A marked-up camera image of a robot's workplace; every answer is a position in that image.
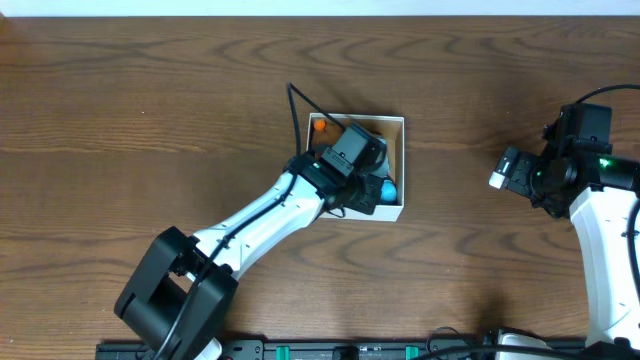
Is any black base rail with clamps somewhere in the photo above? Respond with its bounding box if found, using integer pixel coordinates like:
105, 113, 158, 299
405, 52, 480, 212
94, 325, 596, 360

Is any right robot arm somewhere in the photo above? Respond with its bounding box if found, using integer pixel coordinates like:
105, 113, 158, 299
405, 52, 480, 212
489, 101, 639, 359

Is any yellow and grey toy truck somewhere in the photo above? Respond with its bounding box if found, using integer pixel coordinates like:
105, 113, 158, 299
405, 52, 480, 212
372, 133, 390, 178

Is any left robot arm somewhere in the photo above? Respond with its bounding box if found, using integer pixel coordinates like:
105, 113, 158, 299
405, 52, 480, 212
114, 123, 387, 359

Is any white cardboard box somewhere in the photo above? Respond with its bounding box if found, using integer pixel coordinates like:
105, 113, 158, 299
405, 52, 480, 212
307, 112, 405, 222

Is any brown plush toy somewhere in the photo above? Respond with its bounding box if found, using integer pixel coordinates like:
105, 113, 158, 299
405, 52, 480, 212
310, 117, 344, 149

